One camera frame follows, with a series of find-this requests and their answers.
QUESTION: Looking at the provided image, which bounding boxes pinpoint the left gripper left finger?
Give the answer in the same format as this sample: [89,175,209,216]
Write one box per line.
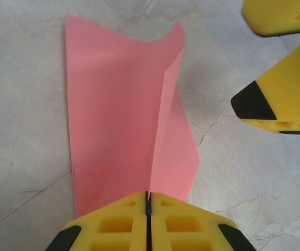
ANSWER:
[45,191,150,251]

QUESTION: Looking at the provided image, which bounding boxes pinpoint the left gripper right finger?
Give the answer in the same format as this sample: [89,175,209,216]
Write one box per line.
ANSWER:
[149,191,254,251]

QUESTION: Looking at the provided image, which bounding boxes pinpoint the pink square paper sheet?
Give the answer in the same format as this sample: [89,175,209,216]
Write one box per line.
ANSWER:
[64,14,201,219]

